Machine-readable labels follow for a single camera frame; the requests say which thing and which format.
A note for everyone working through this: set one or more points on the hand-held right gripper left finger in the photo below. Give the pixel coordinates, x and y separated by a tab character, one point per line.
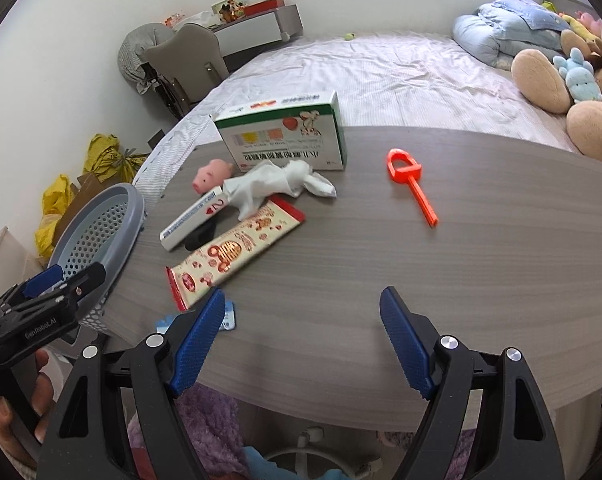
201	340

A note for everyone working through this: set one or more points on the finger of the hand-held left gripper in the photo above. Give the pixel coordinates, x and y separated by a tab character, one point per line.
41	282
88	280

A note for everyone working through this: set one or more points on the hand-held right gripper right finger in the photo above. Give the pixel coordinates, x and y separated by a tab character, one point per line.
406	340

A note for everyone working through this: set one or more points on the small blue packet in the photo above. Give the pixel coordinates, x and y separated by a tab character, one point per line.
229	317

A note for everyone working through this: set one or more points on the grey perforated plastic basket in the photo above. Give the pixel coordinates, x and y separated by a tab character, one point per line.
91	230

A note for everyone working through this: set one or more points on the red and white snack wrapper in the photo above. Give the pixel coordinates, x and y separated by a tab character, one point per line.
231	250

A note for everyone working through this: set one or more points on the small white card box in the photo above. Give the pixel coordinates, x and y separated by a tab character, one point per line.
191	220

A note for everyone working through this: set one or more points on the orange plastic tool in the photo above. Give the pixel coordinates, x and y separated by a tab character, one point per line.
421	195

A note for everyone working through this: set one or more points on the white tissue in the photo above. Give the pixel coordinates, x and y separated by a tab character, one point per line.
266	185

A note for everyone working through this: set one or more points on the green and white medicine box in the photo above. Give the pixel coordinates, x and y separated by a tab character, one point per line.
281	135

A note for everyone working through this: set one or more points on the person's left hand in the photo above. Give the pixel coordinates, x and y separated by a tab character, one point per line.
41	390

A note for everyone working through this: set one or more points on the beige cardboard sheet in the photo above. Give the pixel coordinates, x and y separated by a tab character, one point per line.
11	255

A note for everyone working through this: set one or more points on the yellow plastic bag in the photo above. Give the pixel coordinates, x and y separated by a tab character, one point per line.
53	210
98	152

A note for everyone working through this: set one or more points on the purple fuzzy cloth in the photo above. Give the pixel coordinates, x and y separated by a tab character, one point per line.
211	420

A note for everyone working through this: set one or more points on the brown cardboard box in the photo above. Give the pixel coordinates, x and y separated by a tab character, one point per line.
88	190

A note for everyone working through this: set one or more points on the tied yellow sack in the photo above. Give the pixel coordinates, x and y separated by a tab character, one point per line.
128	167

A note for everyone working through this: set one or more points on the white round stool base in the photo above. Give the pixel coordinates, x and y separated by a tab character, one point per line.
306	452

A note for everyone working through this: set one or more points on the pink pig toy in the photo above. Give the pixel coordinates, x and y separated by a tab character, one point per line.
208	175

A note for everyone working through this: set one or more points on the black metal stand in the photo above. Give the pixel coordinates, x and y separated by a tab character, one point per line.
163	92

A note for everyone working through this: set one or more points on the grey cloth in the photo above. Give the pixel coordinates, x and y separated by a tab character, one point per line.
136	50

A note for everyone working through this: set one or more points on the beige chair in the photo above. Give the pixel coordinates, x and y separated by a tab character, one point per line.
191	60

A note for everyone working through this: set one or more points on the bed with checked sheet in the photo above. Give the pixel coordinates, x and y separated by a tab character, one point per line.
381	80

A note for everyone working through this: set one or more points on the white desk item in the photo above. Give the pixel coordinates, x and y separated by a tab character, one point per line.
196	19

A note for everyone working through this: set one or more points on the brown plush toy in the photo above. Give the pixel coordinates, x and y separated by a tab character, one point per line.
536	80

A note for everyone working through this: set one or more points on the white and grey desk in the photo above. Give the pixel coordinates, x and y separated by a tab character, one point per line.
261	30

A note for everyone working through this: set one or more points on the colourful toy figures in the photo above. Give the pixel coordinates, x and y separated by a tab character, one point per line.
228	9

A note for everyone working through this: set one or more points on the light blue plush toy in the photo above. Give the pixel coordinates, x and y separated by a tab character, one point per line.
581	80

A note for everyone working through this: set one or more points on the light blue duvet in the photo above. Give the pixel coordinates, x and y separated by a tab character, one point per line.
501	30

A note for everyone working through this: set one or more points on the red box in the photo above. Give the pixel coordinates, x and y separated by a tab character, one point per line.
263	6

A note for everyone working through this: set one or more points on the yellow and pink plush toys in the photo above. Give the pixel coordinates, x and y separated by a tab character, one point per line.
581	25

